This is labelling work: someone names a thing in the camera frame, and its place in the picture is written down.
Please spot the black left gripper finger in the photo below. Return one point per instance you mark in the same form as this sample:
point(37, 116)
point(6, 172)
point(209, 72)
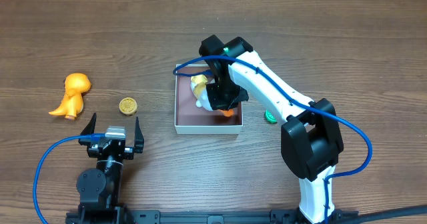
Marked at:
point(138, 139)
point(90, 127)

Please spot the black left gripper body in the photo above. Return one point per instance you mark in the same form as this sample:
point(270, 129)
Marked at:
point(111, 150)

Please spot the yellow round disc toy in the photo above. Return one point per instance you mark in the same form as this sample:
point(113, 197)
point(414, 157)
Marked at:
point(128, 106)

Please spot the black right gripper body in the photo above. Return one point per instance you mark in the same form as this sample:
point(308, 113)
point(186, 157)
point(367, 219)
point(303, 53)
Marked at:
point(225, 101)

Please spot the white plush duck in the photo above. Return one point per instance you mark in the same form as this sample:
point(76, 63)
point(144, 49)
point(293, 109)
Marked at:
point(198, 87)

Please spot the white box pink interior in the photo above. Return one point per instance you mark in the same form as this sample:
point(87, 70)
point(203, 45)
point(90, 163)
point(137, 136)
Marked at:
point(190, 119)

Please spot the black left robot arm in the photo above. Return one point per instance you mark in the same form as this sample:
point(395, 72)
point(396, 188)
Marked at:
point(99, 187)

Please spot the green round disc toy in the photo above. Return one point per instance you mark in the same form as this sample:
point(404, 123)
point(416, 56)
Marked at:
point(269, 117)

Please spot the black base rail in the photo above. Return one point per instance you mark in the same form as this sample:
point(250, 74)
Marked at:
point(253, 217)

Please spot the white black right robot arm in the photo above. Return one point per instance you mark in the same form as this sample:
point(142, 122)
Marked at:
point(310, 142)

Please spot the orange toy dinosaur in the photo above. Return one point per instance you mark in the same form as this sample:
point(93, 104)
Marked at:
point(75, 84)

